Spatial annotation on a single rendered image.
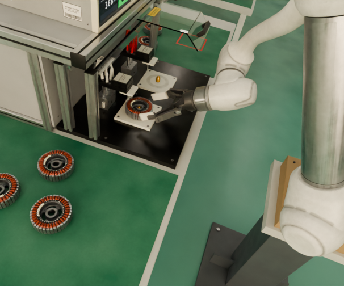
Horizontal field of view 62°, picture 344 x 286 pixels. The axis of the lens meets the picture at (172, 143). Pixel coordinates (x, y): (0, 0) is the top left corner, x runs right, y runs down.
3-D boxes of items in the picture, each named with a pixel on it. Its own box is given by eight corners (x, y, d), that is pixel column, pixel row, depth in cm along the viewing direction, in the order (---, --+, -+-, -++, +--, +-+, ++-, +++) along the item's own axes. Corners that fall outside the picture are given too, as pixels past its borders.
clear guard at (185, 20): (209, 28, 129) (213, 15, 125) (198, 51, 113) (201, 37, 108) (142, 8, 132) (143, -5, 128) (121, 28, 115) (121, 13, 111)
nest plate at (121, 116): (161, 108, 122) (162, 106, 121) (149, 131, 112) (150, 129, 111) (128, 98, 123) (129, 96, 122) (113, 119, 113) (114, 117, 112)
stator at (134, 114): (156, 108, 120) (157, 101, 117) (147, 124, 112) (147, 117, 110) (131, 100, 121) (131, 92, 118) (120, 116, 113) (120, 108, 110)
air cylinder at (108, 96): (115, 100, 121) (116, 89, 117) (108, 110, 116) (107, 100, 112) (104, 96, 122) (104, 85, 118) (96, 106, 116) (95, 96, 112)
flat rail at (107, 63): (157, 12, 130) (158, 5, 128) (93, 82, 88) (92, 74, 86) (155, 11, 131) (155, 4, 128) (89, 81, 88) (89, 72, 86)
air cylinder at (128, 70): (136, 71, 138) (137, 62, 134) (130, 79, 133) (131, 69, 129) (126, 68, 138) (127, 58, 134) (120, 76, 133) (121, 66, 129)
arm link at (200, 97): (217, 100, 108) (202, 102, 110) (210, 80, 102) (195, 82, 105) (212, 115, 101) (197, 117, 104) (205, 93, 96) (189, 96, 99)
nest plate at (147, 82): (176, 79, 139) (177, 77, 138) (167, 96, 128) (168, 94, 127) (147, 70, 140) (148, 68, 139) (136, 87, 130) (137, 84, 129)
